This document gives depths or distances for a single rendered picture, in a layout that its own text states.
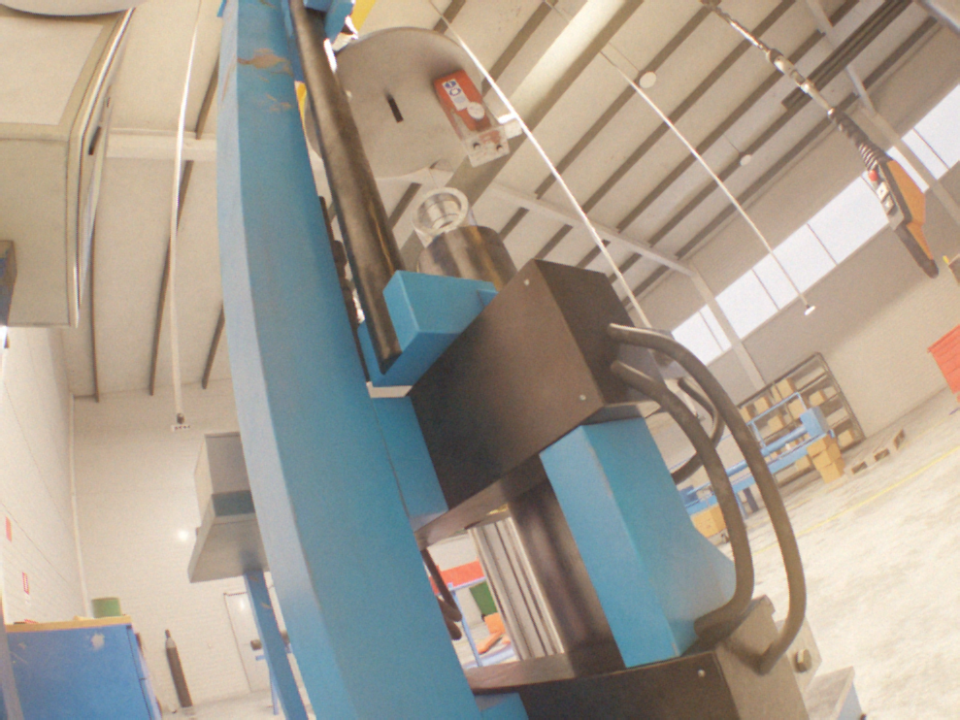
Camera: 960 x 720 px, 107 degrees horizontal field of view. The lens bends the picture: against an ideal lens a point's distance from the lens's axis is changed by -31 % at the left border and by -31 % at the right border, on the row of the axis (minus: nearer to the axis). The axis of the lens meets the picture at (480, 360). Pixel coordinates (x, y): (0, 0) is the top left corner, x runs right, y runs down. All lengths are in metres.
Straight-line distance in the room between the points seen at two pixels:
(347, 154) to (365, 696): 0.85
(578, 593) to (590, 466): 0.39
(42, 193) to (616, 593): 0.71
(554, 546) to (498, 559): 1.41
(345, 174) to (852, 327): 13.44
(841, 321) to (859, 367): 1.24
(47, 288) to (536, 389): 0.60
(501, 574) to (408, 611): 1.65
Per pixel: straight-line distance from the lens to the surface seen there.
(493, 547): 2.31
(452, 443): 0.72
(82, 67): 0.64
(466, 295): 0.76
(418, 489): 0.74
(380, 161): 1.79
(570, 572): 0.90
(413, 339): 0.67
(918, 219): 1.25
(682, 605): 0.58
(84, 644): 1.76
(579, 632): 0.92
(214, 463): 1.04
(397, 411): 0.78
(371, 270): 0.77
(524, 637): 2.32
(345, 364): 0.78
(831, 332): 14.00
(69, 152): 0.54
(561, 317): 0.57
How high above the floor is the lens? 0.75
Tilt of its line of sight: 24 degrees up
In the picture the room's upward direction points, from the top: 22 degrees counter-clockwise
